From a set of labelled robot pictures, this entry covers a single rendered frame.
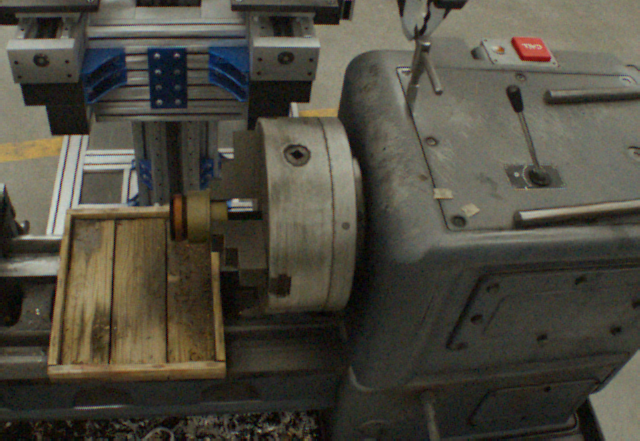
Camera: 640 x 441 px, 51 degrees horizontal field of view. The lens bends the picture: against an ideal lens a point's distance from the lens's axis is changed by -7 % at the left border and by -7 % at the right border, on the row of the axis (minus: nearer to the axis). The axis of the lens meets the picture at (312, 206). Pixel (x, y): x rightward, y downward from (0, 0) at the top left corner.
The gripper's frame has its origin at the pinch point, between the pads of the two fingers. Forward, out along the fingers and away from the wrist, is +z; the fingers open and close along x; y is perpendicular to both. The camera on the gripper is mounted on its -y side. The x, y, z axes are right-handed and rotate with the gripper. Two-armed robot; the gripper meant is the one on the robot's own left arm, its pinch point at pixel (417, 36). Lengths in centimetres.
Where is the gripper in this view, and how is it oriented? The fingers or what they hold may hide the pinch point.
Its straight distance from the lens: 110.6
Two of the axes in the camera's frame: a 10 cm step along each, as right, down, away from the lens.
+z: -1.0, 6.6, 7.4
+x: -9.9, 0.3, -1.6
